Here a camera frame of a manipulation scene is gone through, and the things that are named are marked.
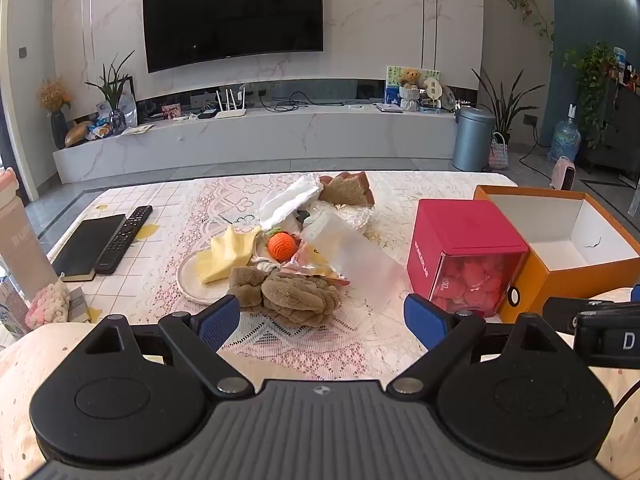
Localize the black wall television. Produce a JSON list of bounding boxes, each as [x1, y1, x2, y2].
[[142, 0, 325, 74]]

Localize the grey blue trash can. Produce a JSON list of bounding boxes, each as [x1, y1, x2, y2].
[[452, 106, 497, 173]]

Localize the orange crochet ball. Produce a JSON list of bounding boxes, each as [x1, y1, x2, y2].
[[267, 230, 299, 262]]

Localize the frosted plastic bag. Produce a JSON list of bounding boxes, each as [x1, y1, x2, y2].
[[300, 210, 407, 302]]

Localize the black cables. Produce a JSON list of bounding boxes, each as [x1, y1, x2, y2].
[[260, 91, 312, 112]]

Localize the white tissue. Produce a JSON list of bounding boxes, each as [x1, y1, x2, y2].
[[259, 174, 323, 231]]

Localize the woven basket bag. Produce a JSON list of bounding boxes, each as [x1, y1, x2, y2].
[[488, 132, 509, 171]]

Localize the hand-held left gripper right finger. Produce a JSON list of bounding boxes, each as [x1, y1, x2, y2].
[[386, 294, 563, 399]]

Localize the black notebook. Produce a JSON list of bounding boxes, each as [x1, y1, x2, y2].
[[51, 214, 127, 282]]

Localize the round beige sign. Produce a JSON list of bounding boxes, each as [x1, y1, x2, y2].
[[422, 77, 444, 111]]

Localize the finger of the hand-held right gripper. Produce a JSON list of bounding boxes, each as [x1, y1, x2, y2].
[[542, 296, 615, 333]]

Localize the red box with clear window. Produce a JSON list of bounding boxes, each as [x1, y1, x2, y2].
[[406, 199, 530, 317]]

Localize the tall leafy floor plant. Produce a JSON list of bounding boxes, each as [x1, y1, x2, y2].
[[472, 67, 532, 147]]

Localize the blue water jug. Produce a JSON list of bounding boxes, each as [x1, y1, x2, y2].
[[547, 104, 582, 163]]

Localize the white round plate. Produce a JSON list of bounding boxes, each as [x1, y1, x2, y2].
[[176, 250, 261, 306]]

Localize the black remote control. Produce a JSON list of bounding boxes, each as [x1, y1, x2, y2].
[[94, 206, 153, 276]]

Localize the green picture card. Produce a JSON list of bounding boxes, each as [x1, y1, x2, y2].
[[385, 65, 441, 109]]

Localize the brown fuzzy plush cloth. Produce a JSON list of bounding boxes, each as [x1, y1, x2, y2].
[[228, 266, 342, 329]]

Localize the yellow cloth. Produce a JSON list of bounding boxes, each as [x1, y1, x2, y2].
[[194, 225, 263, 286]]

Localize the dried flowers in dark vase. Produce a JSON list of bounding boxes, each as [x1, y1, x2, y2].
[[37, 77, 74, 150]]

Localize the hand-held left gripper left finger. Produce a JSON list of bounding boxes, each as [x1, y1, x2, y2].
[[82, 294, 256, 400]]

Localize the pink space heater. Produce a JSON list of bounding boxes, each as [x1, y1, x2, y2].
[[550, 156, 577, 191]]

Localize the golden brown ornament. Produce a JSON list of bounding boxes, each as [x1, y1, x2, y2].
[[65, 121, 96, 149]]

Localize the blue white snack bags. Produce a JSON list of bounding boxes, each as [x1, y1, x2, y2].
[[89, 91, 139, 141]]

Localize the green plant in glass vase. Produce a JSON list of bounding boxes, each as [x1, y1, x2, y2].
[[84, 50, 137, 136]]

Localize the white router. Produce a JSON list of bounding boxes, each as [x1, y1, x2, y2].
[[215, 87, 247, 120]]

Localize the pink orange snack packet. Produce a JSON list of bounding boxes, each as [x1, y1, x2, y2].
[[285, 246, 351, 287]]

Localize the bushy green potted plant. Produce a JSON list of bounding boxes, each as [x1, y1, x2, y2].
[[564, 42, 621, 149]]

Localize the orange cardboard box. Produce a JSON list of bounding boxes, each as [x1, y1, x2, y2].
[[473, 185, 640, 324]]

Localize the hanging vine plant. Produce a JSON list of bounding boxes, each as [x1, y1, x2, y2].
[[494, 0, 556, 57]]

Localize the large white pink-lid bottle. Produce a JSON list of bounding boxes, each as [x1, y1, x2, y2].
[[0, 167, 59, 302]]

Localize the white marble television console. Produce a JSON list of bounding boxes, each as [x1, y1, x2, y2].
[[52, 104, 459, 186]]

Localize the checkered lemon print tablecloth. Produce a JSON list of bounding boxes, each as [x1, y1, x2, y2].
[[47, 182, 201, 328]]

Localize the brown teddy bear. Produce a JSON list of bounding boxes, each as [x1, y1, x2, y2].
[[397, 67, 422, 111]]

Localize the black cabinet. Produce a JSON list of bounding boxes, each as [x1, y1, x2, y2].
[[580, 76, 640, 177]]

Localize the pink white knit pouch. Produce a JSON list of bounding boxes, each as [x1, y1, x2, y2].
[[25, 280, 71, 329]]

